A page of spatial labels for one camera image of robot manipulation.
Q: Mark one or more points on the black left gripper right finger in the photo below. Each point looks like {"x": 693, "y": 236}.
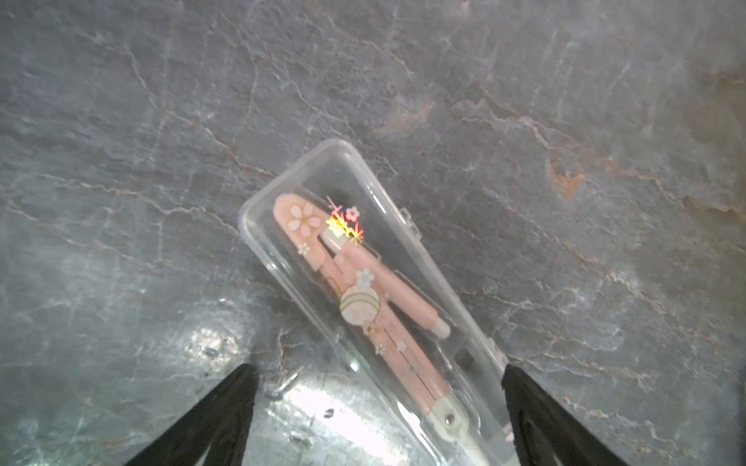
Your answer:
{"x": 545, "y": 433}

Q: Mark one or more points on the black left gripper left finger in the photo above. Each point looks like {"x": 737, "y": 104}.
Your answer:
{"x": 215, "y": 431}

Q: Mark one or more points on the clear case pink flower compass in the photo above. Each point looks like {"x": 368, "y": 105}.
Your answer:
{"x": 354, "y": 263}

